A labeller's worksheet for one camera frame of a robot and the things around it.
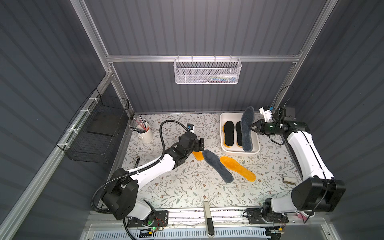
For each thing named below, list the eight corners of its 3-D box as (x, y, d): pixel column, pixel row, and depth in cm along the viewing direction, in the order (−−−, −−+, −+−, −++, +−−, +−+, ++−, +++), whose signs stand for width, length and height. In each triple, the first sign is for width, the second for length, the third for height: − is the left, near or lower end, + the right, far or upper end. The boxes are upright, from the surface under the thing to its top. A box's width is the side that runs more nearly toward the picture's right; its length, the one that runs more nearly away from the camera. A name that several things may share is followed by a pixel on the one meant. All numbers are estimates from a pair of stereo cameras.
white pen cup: (140, 143, 104) (135, 134, 96) (143, 133, 110) (138, 123, 101) (153, 143, 104) (149, 134, 96) (155, 133, 110) (151, 123, 101)
